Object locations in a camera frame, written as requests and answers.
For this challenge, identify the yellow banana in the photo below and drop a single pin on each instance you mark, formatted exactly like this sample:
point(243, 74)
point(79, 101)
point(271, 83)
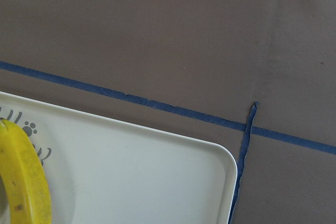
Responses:
point(23, 177)

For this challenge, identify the cream bear serving tray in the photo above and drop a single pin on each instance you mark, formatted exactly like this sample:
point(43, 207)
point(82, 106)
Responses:
point(102, 170)

